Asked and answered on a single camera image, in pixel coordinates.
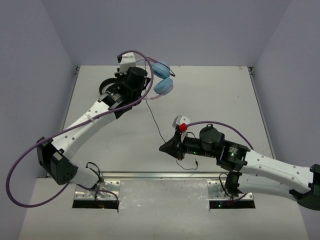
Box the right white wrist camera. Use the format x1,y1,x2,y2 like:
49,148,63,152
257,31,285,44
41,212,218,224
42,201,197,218
172,115,191,132

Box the right metal mounting bracket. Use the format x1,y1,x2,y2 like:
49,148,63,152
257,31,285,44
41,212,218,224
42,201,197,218
207,179,254,202

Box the thin black audio cable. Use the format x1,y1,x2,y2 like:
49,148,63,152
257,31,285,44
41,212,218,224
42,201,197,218
145,98,200,171

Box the black headphones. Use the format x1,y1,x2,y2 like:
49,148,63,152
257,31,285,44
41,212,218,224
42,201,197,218
99,78,118,97

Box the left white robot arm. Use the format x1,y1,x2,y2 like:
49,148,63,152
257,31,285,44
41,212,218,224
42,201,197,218
36,67,151,189

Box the purple cable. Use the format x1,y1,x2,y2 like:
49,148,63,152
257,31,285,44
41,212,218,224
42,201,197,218
186,121,255,151
5,51,157,208

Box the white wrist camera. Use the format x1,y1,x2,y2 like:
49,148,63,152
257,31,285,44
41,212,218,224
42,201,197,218
117,52,136,75
172,115,191,132

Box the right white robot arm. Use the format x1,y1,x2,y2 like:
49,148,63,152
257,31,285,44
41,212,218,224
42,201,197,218
159,124,320,211

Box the metal mounting bracket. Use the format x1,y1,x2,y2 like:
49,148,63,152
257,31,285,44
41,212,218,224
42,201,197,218
207,179,254,202
73,179,121,203

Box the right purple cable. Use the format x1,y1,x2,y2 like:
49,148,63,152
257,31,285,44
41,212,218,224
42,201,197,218
186,121,255,151

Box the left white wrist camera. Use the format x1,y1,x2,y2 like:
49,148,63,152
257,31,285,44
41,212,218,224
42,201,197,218
117,52,136,75

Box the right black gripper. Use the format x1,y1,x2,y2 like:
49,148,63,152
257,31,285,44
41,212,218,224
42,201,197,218
159,130,217,162

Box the pink blue cat-ear headphones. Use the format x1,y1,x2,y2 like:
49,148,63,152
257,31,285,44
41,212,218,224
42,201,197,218
145,60,176,100

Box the left metal mounting bracket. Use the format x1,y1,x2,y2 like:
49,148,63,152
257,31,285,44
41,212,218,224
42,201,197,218
73,179,121,203

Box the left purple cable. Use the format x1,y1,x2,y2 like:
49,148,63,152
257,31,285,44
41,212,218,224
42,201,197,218
5,51,157,208

